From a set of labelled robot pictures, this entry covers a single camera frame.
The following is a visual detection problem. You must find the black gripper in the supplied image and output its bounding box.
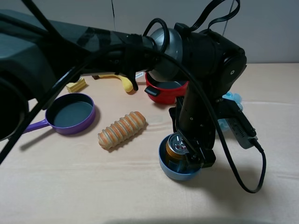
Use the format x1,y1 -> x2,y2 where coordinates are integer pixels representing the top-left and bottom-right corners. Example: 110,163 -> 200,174
176,81 -> 216,169

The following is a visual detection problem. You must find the yellow drink can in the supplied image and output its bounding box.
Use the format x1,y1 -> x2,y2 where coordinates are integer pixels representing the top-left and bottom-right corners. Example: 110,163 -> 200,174
165,132 -> 189,173

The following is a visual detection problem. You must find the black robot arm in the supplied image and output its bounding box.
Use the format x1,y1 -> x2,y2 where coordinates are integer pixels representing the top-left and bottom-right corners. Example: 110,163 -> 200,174
0,6 -> 256,168

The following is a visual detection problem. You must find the blue plastic bowl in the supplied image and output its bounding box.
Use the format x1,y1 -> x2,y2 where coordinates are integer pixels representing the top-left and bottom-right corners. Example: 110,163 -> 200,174
158,135 -> 201,181

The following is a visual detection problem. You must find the blue mesh bath sponge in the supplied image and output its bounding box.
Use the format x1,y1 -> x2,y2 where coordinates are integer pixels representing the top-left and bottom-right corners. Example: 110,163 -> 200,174
218,91 -> 243,132

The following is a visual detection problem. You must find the red cooking pot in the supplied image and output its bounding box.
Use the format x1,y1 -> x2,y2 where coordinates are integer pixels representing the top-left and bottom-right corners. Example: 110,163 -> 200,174
144,73 -> 188,105

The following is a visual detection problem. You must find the ridged bread loaf toy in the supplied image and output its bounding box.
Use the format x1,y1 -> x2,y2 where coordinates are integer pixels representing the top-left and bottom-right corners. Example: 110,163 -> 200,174
98,112 -> 146,150

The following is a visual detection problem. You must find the yellow plush banana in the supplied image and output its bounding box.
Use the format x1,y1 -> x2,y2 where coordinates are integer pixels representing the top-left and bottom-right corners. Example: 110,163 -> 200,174
92,74 -> 134,92

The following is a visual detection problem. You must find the purple frying pan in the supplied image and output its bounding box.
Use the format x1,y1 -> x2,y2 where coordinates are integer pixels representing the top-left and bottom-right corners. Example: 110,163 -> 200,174
24,93 -> 96,135

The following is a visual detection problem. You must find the yellow cake slice toy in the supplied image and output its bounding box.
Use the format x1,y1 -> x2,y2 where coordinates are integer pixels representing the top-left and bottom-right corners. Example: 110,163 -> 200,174
66,77 -> 87,93

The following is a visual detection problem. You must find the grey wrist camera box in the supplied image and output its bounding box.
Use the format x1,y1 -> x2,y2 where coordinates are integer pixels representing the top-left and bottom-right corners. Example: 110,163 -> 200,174
221,97 -> 259,150

